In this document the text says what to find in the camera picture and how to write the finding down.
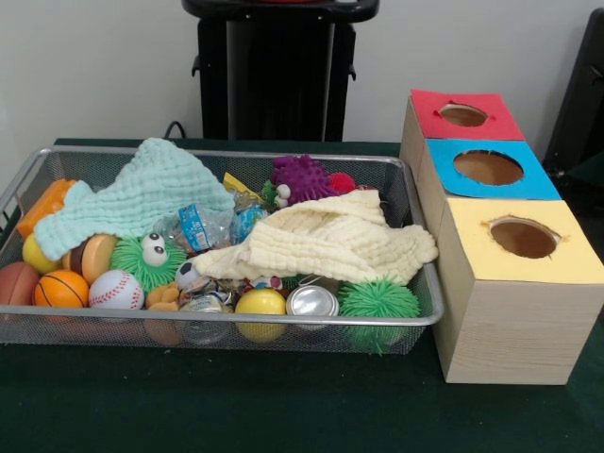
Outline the wooden box with three holes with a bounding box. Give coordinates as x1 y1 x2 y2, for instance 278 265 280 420
398 88 604 386

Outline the silver mesh bin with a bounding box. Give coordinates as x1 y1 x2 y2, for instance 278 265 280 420
0 144 445 358

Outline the cream waffle cloth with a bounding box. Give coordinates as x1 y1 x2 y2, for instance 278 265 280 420
192 190 440 287

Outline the purple spiky toy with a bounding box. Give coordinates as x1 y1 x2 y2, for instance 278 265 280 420
269 154 340 199

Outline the silver tin can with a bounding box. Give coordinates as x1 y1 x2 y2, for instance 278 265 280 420
285 284 341 331

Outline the yellow ball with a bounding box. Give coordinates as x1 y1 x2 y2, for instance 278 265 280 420
234 288 288 344

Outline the plain green spiky ball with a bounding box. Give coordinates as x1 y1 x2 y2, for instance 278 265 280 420
337 276 421 356

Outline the mint green waffle cloth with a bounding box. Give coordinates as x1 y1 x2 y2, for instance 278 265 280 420
33 137 236 262

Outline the green spiky ball with eyes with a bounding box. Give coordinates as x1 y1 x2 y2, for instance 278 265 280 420
110 231 189 293

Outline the white baseball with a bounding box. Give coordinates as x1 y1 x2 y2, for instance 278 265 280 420
88 269 145 310

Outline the orange basketball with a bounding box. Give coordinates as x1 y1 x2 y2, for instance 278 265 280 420
32 269 91 309

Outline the brown football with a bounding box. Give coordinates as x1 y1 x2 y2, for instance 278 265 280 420
0 261 42 307

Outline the dark green side table cloth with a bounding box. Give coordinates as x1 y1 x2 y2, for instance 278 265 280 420
563 153 604 190

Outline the black flat panel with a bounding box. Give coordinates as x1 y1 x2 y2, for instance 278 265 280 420
542 8 604 180

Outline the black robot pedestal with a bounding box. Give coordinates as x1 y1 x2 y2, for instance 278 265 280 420
181 0 381 143

